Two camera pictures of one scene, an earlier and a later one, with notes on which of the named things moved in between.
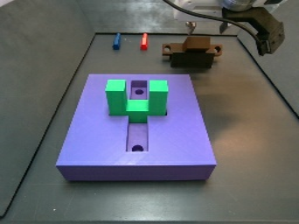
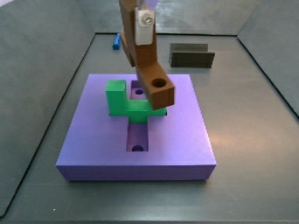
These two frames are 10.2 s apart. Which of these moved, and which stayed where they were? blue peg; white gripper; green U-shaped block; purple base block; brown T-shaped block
Moved: brown T-shaped block; white gripper
Stayed: purple base block; green U-shaped block; blue peg
